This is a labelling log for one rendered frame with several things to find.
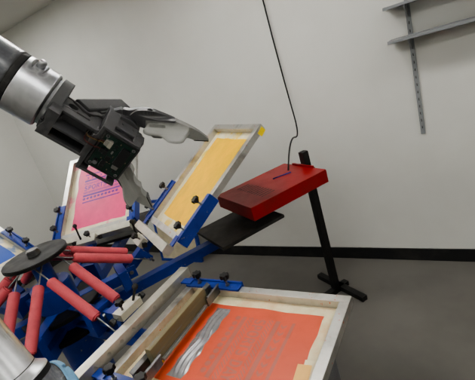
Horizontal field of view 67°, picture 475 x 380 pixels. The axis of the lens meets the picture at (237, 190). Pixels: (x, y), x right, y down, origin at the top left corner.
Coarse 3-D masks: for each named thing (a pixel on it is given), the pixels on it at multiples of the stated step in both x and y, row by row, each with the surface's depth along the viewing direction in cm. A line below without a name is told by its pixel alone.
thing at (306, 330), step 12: (204, 312) 158; (240, 312) 151; (252, 312) 149; (264, 312) 146; (276, 312) 144; (204, 324) 150; (228, 324) 146; (300, 324) 134; (312, 324) 132; (192, 336) 146; (216, 336) 141; (300, 336) 129; (312, 336) 127; (288, 348) 125; (300, 348) 124
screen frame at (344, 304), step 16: (192, 288) 173; (256, 288) 157; (176, 304) 164; (304, 304) 143; (320, 304) 139; (336, 304) 136; (352, 304) 135; (160, 320) 156; (336, 320) 126; (144, 336) 149; (336, 336) 119; (128, 352) 142; (320, 352) 115; (336, 352) 117; (128, 368) 139; (320, 368) 110
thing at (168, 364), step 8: (184, 336) 147; (184, 344) 143; (208, 344) 139; (216, 344) 138; (176, 352) 140; (208, 352) 135; (168, 360) 137; (200, 360) 132; (280, 360) 121; (288, 360) 120; (296, 360) 119; (304, 360) 118; (168, 368) 133; (192, 368) 130; (200, 368) 129; (280, 368) 118; (288, 368) 118; (160, 376) 131; (168, 376) 129; (184, 376) 127; (192, 376) 126; (200, 376) 125; (272, 376) 116; (280, 376) 115; (288, 376) 115
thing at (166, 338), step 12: (192, 300) 151; (204, 300) 157; (180, 312) 145; (192, 312) 150; (168, 324) 140; (180, 324) 143; (156, 336) 135; (168, 336) 137; (156, 348) 132; (168, 348) 137
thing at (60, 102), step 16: (64, 96) 44; (48, 112) 42; (64, 112) 44; (80, 112) 46; (96, 112) 49; (112, 112) 48; (48, 128) 43; (64, 128) 44; (80, 128) 46; (96, 128) 46; (112, 128) 45; (128, 128) 49; (64, 144) 44; (80, 144) 47; (96, 144) 45; (112, 144) 45; (128, 144) 46; (80, 160) 46; (96, 160) 46; (112, 160) 47; (128, 160) 47; (96, 176) 47; (112, 176) 48
